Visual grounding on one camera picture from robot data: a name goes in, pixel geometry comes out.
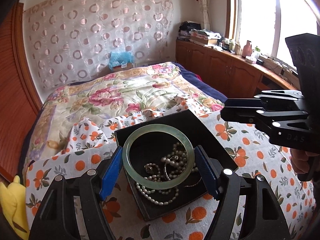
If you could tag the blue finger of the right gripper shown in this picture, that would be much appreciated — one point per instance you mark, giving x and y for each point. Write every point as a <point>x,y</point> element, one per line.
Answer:
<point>244,115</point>
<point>253,102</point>

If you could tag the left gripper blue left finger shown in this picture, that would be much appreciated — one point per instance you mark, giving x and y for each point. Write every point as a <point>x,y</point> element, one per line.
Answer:
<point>110,172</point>

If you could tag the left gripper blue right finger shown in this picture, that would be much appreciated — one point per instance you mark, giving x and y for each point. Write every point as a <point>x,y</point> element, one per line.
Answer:
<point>210,170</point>

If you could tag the green jade bangle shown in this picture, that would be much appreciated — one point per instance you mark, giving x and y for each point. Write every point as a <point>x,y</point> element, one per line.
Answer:
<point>147,142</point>

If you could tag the person's right hand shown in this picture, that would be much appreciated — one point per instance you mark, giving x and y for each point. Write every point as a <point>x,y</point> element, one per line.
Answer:
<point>299,160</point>

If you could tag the black square storage box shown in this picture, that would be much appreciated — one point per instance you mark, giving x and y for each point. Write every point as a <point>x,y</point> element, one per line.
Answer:
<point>172,162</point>

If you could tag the wooden side cabinet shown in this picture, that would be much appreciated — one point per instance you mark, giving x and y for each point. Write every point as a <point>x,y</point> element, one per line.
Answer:
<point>230,74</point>

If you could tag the orange print bed sheet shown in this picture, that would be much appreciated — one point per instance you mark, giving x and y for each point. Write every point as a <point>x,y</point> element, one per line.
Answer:
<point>263,199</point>

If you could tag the dark blue blanket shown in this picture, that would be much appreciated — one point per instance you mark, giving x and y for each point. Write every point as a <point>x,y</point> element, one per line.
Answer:
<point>197,82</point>

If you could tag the pink bottle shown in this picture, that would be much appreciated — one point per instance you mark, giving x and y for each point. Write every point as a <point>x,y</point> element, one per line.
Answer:
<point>247,49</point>

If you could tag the floral quilt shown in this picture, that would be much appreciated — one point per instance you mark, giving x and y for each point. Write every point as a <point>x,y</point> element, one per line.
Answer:
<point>121,93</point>

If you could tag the pile of folded clothes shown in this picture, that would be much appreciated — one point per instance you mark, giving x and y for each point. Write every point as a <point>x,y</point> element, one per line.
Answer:
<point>192,32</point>

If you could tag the window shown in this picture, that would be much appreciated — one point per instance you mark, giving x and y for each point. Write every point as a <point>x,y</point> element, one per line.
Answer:
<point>266,24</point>

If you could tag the cardboard box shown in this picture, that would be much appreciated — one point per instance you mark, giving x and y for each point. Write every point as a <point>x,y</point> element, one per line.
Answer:
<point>122,67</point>

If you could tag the yellow plush toy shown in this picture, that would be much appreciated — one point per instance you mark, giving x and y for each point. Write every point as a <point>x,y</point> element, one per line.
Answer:
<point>13,207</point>

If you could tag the blue plastic bag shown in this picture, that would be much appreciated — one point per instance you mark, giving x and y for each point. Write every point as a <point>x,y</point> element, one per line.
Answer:
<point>120,58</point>

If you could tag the wooden louvered wardrobe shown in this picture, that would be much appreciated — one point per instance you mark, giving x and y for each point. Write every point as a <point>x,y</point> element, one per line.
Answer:
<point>20,103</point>

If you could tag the window side curtain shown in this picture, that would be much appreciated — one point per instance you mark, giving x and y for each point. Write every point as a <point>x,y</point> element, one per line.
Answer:
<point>205,5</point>

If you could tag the circle pattern wall curtain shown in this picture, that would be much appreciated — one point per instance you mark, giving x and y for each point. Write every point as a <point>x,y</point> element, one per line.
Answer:
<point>69,41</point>

